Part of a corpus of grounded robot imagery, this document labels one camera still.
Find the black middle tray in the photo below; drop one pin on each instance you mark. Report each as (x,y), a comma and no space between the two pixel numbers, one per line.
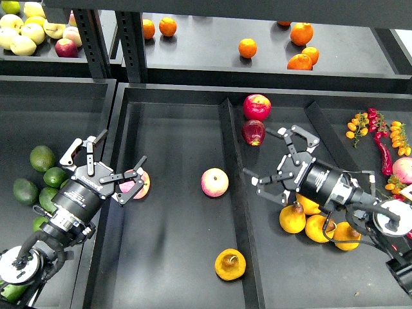
(159,252)

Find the dark red apple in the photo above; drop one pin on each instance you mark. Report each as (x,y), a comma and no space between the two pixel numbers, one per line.
(253,132)

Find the red chili pepper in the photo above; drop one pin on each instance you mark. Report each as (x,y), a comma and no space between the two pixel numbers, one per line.
(385,157)

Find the pink apple centre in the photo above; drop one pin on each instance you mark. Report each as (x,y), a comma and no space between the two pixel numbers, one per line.
(214,182)

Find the green avocado middle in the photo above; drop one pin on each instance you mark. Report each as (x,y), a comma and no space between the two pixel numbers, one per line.
(45,199)

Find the dark green avocado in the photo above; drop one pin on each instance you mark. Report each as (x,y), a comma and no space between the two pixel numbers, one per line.
(55,177)

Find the yellow cherry tomato bunch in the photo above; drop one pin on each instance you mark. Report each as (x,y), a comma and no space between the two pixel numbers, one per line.
(399,138)

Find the large orange right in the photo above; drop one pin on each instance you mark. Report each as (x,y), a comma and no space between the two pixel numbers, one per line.
(302,33)

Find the small orange right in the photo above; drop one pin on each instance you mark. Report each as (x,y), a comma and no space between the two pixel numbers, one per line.
(313,53)

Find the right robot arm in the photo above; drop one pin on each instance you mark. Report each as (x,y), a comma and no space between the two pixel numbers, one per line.
(359,214)

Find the dark avocado far left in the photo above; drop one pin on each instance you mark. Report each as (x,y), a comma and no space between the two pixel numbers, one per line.
(25,191)

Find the orange centre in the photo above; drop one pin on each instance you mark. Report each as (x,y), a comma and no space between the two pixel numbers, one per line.
(247,48)

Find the red apple on shelf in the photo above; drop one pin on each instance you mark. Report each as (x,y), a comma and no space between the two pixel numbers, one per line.
(66,48)

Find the red cherry tomato bunch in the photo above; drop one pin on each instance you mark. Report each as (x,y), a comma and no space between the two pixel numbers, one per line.
(377,123)

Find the pink peach right edge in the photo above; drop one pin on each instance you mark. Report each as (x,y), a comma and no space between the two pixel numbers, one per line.
(402,170)

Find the yellow pear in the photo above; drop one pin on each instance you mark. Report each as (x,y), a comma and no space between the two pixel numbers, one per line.
(292,218)
(314,228)
(230,264)
(346,237)
(310,207)

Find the pile of yellow apples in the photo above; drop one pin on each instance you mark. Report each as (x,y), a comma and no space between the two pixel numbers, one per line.
(22,33)

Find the black upper shelf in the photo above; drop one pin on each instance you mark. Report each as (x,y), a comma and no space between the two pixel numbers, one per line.
(359,46)

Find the bright red apple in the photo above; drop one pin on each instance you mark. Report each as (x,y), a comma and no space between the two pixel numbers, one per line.
(256,107)

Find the mixed cherry tomato cluster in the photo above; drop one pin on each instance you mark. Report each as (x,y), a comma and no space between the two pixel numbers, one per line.
(396,190)

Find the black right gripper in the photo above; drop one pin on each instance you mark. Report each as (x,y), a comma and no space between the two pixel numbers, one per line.
(303,174)

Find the pink apple on shelf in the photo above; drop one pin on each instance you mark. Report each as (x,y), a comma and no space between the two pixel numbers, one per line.
(72,33)

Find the green avocado top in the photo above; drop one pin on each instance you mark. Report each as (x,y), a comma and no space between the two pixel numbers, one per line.
(42,158)

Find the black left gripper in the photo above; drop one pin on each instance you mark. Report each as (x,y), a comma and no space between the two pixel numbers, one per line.
(83,193)

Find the black left tray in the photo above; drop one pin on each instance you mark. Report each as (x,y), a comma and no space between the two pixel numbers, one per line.
(50,111)

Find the green avocado bottom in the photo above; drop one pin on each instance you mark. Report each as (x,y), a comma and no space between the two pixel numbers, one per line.
(37,223)

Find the pink apple left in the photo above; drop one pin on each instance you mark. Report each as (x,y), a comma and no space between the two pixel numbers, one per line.
(144,186)

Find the orange front right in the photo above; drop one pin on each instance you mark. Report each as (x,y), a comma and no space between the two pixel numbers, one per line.
(300,62)

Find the orange left edge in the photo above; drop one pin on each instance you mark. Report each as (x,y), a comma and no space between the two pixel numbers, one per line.
(148,29)

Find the light green avocado upper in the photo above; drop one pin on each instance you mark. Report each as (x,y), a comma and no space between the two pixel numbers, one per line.
(64,183)

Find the orange cherry tomato bunch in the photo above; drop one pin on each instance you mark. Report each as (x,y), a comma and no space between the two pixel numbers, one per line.
(358,127)

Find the black tray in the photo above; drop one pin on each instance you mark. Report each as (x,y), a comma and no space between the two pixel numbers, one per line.
(50,111)
(159,252)

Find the black shelf post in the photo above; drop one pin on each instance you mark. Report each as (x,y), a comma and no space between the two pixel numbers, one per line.
(131,33)

